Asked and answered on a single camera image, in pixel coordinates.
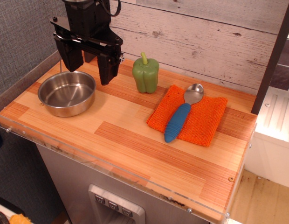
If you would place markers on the clear acrylic edge guard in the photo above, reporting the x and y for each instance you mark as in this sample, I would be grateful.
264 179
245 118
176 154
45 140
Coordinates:
198 179

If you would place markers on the stainless steel pot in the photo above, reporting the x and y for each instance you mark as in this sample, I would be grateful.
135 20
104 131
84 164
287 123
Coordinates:
67 94

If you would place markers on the dark left upright post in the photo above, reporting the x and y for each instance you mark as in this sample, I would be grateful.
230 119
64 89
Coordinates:
88 57

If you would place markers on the grey toy kitchen cabinet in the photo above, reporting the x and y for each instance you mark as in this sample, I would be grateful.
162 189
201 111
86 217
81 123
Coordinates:
72 179

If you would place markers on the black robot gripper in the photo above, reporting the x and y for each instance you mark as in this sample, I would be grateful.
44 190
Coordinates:
87 28

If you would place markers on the orange yellow object bottom left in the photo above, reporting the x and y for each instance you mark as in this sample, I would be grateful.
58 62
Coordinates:
19 219

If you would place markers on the dark right upright post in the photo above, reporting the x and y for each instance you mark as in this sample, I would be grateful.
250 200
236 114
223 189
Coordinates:
274 58

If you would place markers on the silver dispenser button panel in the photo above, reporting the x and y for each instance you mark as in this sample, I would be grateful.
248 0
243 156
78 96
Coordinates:
109 208

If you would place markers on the blue handled metal spoon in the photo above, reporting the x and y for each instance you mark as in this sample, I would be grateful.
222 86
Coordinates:
192 95

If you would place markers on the green toy bell pepper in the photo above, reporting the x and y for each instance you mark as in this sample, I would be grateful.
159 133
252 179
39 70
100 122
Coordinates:
145 72

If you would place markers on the white toy sink unit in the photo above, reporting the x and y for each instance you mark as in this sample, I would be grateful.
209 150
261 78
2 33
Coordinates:
268 153

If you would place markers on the orange knitted cloth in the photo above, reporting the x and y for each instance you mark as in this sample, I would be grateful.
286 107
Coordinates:
201 123

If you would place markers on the dark upright post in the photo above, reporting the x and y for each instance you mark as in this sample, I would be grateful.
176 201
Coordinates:
274 58
88 57

